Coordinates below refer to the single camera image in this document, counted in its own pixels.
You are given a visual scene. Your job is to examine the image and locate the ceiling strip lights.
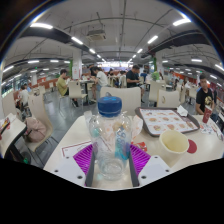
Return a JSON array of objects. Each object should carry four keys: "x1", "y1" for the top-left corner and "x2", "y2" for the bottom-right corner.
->
[{"x1": 1, "y1": 16, "x2": 224, "y2": 83}]

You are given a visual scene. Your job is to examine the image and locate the crumpled white napkin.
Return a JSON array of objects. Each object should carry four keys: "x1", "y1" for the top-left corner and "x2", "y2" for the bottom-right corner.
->
[{"x1": 176, "y1": 105, "x2": 189, "y2": 117}]

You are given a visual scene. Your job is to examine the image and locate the person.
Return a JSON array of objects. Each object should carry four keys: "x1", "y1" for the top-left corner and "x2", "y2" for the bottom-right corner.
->
[
  {"x1": 55, "y1": 68, "x2": 70, "y2": 98},
  {"x1": 17, "y1": 84, "x2": 30, "y2": 111},
  {"x1": 194, "y1": 73, "x2": 216, "y2": 116},
  {"x1": 125, "y1": 64, "x2": 146, "y2": 103},
  {"x1": 91, "y1": 66, "x2": 109, "y2": 101}
]

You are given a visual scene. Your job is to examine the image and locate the red paper cup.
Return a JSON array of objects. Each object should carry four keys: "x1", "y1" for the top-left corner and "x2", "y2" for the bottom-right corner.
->
[{"x1": 202, "y1": 105, "x2": 214, "y2": 124}]

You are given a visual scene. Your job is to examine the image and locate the far cream cafeteria chairs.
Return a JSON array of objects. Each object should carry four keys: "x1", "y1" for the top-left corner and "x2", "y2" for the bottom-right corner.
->
[{"x1": 36, "y1": 79, "x2": 198, "y2": 109}]

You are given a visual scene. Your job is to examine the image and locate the white card with red border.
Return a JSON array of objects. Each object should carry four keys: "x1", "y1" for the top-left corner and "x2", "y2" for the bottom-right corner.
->
[{"x1": 60, "y1": 140, "x2": 93, "y2": 158}]

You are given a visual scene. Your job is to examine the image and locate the small red sachet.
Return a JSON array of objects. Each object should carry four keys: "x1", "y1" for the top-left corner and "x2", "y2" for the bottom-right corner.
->
[{"x1": 136, "y1": 141, "x2": 148, "y2": 153}]

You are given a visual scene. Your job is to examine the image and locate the ceiling air conditioner unit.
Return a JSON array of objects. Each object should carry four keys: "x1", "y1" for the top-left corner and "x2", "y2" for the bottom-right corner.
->
[{"x1": 85, "y1": 29, "x2": 107, "y2": 42}]

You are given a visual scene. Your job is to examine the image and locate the neighbouring cream table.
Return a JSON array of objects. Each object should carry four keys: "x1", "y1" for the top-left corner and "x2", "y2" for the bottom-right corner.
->
[{"x1": 0, "y1": 113, "x2": 28, "y2": 159}]

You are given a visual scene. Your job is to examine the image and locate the pink backpack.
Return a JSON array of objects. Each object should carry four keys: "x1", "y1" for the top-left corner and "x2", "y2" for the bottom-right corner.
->
[{"x1": 24, "y1": 116, "x2": 48, "y2": 144}]

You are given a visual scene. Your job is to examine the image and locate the cream cafeteria chair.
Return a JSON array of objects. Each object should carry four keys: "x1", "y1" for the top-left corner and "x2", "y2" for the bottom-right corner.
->
[
  {"x1": 27, "y1": 94, "x2": 59, "y2": 153},
  {"x1": 156, "y1": 89, "x2": 181, "y2": 108},
  {"x1": 99, "y1": 86, "x2": 142, "y2": 116}
]

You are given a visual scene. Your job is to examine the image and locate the clear plastic bag with fries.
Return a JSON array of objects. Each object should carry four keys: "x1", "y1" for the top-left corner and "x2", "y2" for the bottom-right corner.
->
[{"x1": 83, "y1": 110, "x2": 144, "y2": 143}]

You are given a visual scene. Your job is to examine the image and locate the dark tray with printed liner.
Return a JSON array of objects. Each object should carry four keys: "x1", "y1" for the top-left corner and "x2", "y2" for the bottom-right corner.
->
[{"x1": 134, "y1": 106, "x2": 201, "y2": 138}]

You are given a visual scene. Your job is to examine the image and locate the clear blue-capped water bottle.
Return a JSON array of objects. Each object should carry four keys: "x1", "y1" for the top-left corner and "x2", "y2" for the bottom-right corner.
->
[{"x1": 88, "y1": 95, "x2": 133, "y2": 181}]

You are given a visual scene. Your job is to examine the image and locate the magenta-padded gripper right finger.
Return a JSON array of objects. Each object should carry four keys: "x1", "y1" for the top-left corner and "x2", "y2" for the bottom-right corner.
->
[{"x1": 128, "y1": 143, "x2": 172, "y2": 188}]

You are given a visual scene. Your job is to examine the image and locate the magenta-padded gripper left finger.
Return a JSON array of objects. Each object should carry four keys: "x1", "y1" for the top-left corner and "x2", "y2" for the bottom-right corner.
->
[{"x1": 52, "y1": 143, "x2": 97, "y2": 188}]

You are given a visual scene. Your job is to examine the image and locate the colourful printed flyer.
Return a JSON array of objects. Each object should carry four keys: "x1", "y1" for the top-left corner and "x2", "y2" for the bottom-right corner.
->
[{"x1": 199, "y1": 118, "x2": 224, "y2": 141}]

